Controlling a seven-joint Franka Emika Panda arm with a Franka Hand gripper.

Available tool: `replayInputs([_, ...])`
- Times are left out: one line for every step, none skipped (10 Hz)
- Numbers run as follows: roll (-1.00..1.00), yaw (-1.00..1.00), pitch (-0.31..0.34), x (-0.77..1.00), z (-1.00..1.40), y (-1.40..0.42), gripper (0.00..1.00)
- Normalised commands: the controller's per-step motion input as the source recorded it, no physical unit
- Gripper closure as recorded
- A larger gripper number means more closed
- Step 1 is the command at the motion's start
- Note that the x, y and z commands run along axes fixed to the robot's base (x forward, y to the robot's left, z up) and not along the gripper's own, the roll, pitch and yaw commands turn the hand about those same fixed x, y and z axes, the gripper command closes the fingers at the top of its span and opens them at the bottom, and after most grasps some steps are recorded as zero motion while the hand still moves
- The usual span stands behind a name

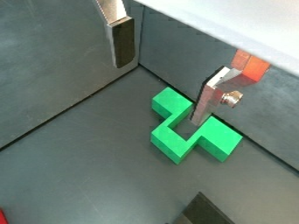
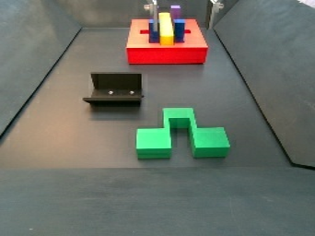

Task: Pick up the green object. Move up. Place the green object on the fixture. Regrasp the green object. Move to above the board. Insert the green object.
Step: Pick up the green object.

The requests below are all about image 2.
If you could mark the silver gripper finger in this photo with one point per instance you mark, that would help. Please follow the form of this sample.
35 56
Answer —
151 6
217 7

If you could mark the green stepped block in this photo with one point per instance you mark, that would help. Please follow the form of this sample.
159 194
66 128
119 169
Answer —
207 142

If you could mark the red base board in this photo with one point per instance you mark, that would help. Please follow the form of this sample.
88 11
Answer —
185 53

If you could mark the black angle fixture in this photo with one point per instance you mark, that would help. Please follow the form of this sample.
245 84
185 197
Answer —
115 87

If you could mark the purple block right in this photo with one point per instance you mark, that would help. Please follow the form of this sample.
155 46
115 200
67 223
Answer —
175 11

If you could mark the yellow arch block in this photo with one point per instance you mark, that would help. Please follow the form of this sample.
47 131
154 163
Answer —
166 29

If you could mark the blue block right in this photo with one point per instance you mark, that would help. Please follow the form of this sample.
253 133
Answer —
179 30

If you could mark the blue block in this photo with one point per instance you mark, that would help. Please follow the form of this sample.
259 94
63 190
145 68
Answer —
179 30
154 33

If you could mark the blue block left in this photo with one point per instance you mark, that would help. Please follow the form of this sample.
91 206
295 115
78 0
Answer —
154 33

